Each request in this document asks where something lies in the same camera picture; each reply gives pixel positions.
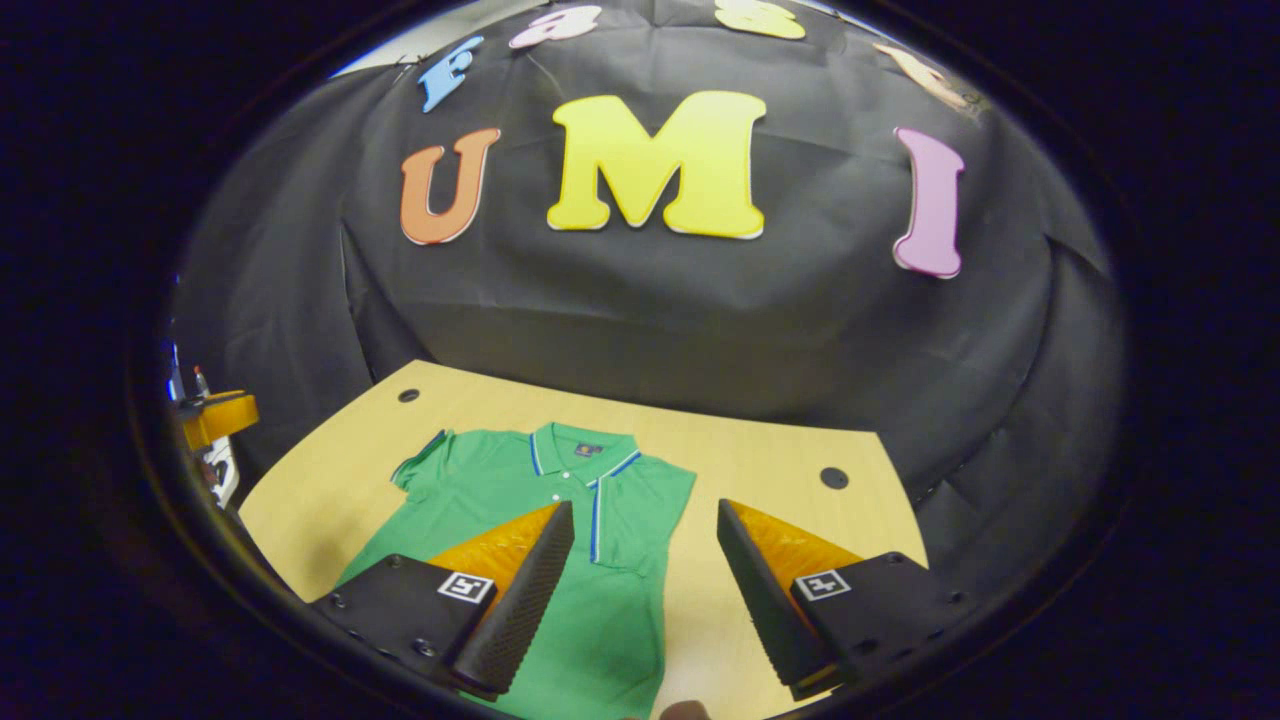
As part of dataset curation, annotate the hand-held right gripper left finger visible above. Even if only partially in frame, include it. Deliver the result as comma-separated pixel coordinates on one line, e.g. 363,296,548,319
310,500,576,698

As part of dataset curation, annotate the green T-shirt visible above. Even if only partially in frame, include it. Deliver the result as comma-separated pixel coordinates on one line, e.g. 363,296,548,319
335,422,698,720

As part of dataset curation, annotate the white printed board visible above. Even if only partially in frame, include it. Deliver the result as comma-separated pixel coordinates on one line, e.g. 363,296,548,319
200,437,241,508

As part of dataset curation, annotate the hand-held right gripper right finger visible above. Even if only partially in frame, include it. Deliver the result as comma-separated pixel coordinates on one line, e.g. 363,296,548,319
716,498,971,701

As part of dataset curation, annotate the black backdrop cloth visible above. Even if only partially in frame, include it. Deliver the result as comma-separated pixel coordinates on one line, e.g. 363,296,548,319
170,0,1131,561

